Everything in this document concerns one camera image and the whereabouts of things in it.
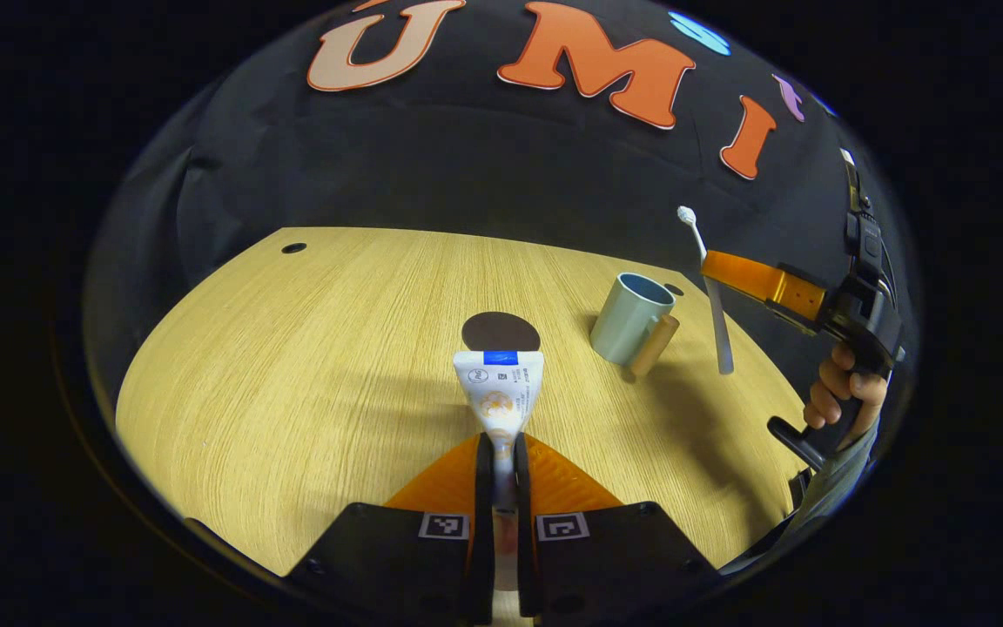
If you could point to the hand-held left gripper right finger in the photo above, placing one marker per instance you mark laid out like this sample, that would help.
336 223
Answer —
525 522

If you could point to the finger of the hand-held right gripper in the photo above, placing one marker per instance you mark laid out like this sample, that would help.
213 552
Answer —
754 279

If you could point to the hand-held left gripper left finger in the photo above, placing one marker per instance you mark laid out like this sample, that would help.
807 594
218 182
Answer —
483 522

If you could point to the white toothbrush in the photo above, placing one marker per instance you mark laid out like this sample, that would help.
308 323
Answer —
717 331

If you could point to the white toothpaste tube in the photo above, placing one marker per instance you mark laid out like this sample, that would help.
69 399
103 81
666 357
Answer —
499 396

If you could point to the brown round coaster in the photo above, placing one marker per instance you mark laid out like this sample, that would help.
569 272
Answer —
493 329

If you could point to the light wooden desktop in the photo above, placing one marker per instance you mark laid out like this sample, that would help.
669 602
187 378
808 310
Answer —
292 392

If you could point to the black backdrop cloth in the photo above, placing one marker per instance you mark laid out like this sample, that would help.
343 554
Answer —
467 148

